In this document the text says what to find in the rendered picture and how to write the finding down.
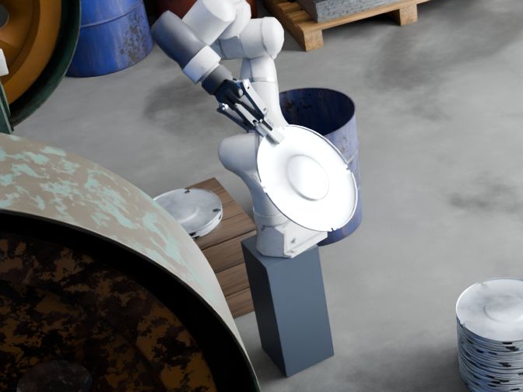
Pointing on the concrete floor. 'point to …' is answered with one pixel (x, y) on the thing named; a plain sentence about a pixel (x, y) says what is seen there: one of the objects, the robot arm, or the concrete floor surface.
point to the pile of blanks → (489, 363)
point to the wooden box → (228, 250)
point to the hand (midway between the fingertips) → (270, 132)
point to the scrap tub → (300, 114)
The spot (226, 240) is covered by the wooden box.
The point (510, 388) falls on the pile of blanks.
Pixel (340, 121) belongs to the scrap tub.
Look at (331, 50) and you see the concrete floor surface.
